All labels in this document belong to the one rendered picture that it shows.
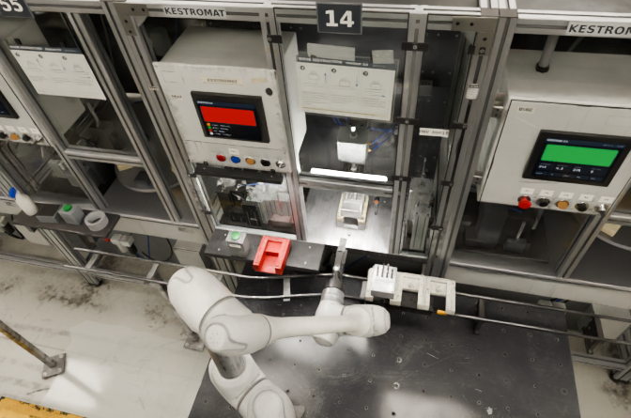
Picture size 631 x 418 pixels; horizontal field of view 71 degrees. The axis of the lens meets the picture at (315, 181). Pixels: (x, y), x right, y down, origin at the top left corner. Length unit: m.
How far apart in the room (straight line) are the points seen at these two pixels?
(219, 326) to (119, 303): 2.12
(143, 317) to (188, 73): 1.97
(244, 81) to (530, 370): 1.60
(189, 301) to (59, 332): 2.14
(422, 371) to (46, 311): 2.45
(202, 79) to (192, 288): 0.67
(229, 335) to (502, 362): 1.29
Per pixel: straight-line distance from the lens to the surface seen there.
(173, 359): 2.97
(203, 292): 1.29
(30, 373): 3.34
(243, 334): 1.23
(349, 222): 2.11
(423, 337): 2.11
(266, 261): 2.02
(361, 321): 1.60
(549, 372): 2.19
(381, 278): 1.94
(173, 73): 1.58
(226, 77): 1.49
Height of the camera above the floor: 2.60
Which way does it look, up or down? 47 degrees down
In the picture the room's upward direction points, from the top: 6 degrees counter-clockwise
